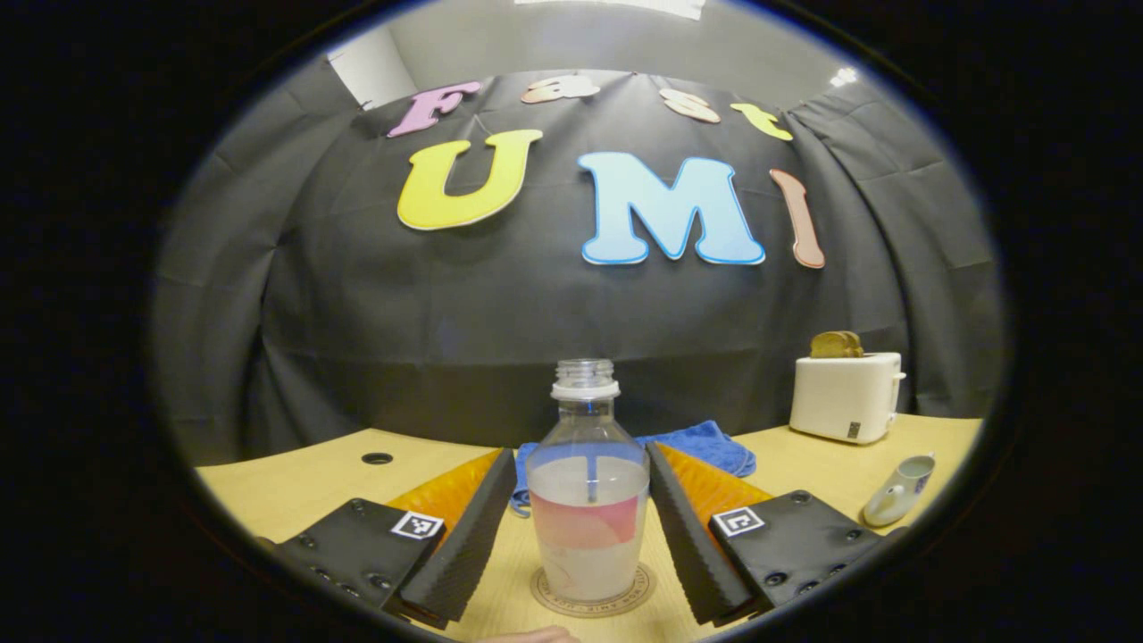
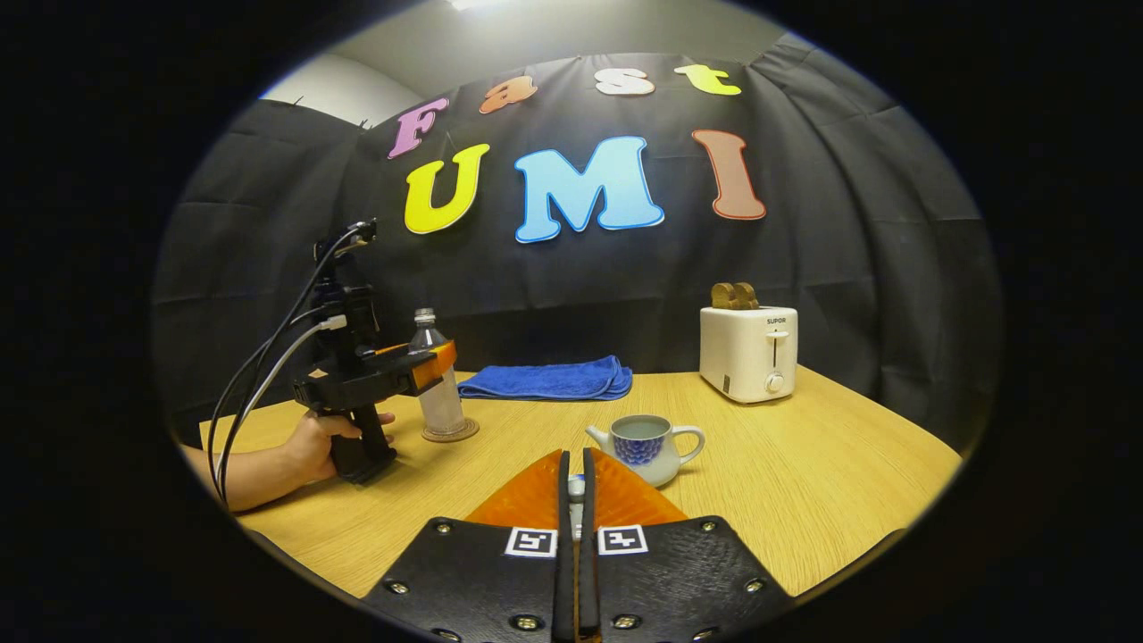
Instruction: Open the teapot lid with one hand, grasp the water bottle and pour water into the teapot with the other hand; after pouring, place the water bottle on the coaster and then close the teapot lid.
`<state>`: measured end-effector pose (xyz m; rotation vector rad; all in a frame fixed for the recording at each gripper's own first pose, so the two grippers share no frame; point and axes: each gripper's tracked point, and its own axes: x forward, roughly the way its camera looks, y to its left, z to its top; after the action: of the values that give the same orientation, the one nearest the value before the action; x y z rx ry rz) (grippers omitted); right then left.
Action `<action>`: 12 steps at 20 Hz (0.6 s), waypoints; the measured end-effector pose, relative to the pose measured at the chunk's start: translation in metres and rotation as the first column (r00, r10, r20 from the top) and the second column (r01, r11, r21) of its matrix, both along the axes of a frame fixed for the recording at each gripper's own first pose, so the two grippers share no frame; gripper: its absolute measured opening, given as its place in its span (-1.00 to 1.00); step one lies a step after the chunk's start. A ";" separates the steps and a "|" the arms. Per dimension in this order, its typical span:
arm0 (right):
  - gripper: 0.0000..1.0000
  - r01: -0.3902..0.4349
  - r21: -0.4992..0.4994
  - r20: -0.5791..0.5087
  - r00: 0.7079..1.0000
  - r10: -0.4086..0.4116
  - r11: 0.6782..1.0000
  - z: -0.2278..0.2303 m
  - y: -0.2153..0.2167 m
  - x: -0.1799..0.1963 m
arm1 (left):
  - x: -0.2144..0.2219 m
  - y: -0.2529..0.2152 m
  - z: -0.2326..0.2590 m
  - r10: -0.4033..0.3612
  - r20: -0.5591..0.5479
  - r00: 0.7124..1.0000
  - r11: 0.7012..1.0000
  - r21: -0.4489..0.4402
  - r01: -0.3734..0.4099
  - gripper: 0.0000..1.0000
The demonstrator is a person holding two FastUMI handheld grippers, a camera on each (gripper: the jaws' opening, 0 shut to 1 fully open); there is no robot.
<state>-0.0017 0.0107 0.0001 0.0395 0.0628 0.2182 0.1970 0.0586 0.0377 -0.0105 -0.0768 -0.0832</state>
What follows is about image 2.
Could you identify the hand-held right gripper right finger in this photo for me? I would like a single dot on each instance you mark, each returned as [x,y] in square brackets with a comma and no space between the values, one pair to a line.
[589,509]

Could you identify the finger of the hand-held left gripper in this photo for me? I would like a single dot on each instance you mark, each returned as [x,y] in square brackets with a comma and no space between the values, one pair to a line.
[397,350]
[393,375]

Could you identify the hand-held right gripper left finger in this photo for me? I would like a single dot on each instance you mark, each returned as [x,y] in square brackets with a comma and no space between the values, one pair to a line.
[563,509]

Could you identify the clear plastic water bottle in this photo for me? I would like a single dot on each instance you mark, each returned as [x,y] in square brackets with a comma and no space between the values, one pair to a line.
[442,406]

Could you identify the white blue-patterned teacup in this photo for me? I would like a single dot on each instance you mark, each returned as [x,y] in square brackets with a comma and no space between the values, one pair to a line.
[647,451]

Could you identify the round woven coaster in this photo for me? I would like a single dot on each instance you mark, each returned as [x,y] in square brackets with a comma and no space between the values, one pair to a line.
[464,433]

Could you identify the blue folded towel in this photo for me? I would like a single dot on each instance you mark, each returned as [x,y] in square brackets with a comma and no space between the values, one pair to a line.
[549,379]

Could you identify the white toaster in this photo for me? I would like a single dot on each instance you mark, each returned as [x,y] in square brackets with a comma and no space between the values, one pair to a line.
[746,357]

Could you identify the brown toast slice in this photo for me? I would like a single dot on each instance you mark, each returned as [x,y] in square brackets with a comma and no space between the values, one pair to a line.
[721,296]
[747,296]

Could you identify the black backdrop cloth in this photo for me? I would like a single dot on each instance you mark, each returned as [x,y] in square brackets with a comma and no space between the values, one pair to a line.
[804,250]

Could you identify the ceiling light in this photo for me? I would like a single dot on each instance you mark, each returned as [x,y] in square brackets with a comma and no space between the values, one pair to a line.
[478,4]

